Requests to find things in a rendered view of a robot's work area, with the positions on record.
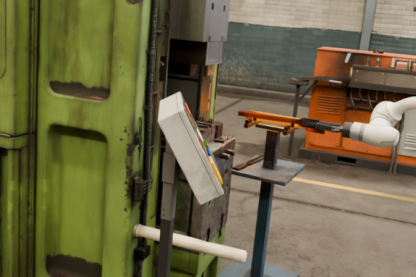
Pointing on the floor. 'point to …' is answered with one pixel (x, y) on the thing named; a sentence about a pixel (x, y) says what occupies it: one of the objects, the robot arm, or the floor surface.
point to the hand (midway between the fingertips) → (309, 123)
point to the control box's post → (166, 225)
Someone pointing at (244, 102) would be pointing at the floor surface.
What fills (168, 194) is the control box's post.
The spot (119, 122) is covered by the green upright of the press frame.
